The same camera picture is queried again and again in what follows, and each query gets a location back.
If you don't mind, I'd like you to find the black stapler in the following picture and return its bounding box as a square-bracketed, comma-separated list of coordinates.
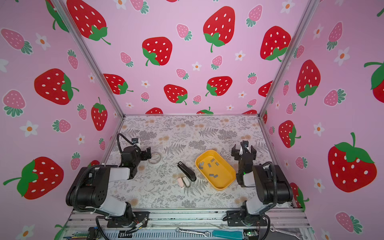
[177, 162, 197, 182]

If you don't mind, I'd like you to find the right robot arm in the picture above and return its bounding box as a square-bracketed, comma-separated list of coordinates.
[223, 141, 294, 227]

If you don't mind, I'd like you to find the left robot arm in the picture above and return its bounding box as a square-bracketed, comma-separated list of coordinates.
[66, 133, 152, 230]

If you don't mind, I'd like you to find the clear tape roll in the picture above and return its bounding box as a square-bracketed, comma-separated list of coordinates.
[147, 152, 162, 165]

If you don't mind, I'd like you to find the yellow plastic tray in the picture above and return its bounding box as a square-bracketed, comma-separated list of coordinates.
[195, 150, 236, 191]

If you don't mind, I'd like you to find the silver wrench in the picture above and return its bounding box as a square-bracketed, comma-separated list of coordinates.
[176, 228, 211, 238]
[270, 226, 303, 240]

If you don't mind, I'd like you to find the teal handled tool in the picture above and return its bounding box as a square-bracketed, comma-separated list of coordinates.
[212, 230, 244, 240]

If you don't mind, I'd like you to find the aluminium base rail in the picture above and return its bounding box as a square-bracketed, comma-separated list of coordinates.
[59, 208, 316, 240]

